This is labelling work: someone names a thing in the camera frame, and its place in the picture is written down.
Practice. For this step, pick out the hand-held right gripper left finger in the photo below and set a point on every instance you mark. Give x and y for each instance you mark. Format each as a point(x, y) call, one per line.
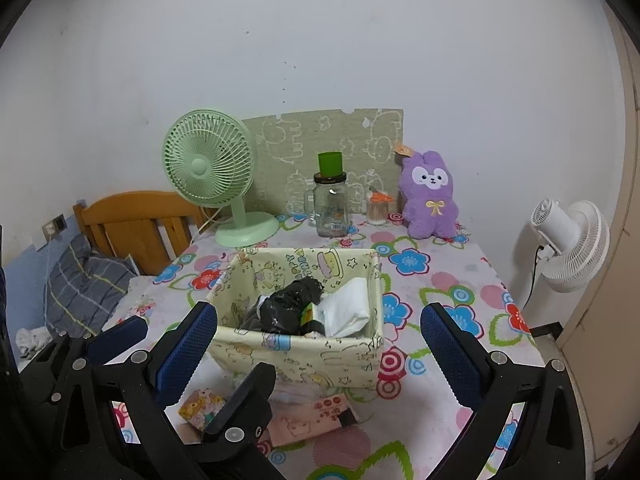
point(185, 350)

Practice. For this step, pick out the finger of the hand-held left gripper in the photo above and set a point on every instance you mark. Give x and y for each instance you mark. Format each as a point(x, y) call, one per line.
point(125, 331)
point(245, 400)

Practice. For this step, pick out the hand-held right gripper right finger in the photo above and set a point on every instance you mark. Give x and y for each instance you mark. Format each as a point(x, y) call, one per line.
point(450, 355)

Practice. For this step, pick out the yellow printed packet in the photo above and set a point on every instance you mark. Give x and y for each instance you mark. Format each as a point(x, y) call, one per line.
point(200, 405)

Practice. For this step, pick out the clear plastic pack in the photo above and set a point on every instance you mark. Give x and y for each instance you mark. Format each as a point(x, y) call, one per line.
point(295, 391)

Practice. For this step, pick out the pink printed packet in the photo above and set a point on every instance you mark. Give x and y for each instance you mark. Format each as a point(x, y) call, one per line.
point(310, 417)

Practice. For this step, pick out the yellow fabric storage box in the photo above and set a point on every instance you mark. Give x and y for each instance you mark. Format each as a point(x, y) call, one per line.
point(300, 355)

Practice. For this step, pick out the black sock bundle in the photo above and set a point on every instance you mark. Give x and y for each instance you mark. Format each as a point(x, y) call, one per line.
point(285, 310)

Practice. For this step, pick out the green yellow packet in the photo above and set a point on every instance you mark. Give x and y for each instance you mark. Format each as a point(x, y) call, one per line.
point(311, 312)

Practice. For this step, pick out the white cloth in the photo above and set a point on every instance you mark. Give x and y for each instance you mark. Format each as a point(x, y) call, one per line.
point(350, 305)
point(30, 337)

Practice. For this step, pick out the grey plaid pillow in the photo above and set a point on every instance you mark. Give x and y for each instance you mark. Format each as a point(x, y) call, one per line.
point(85, 290)

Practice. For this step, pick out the white crumpled cloth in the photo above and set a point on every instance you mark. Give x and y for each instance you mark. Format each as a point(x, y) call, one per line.
point(30, 337)

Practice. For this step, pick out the purple plush bunny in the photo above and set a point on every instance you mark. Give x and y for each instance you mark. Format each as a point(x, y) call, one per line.
point(430, 195)

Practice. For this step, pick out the small jar orange lid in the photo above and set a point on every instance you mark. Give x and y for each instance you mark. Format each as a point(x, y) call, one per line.
point(377, 210)

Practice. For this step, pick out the white standing fan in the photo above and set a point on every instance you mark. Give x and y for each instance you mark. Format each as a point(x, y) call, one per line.
point(575, 245)

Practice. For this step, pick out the green desk fan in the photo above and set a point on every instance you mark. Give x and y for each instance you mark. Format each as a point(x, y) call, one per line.
point(200, 170)

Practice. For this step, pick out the glass jar mug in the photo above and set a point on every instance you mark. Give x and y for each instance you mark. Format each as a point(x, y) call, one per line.
point(330, 210)

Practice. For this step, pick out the beige door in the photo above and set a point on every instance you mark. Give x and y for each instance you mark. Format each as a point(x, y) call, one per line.
point(615, 210)

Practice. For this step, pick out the green plastic cup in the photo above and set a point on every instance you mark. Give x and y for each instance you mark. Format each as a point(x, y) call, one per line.
point(331, 162)

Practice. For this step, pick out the green printed board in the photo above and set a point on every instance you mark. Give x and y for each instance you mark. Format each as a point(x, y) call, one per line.
point(320, 135)

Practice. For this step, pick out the wall outlet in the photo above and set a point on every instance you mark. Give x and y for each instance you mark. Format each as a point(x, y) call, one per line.
point(54, 227)

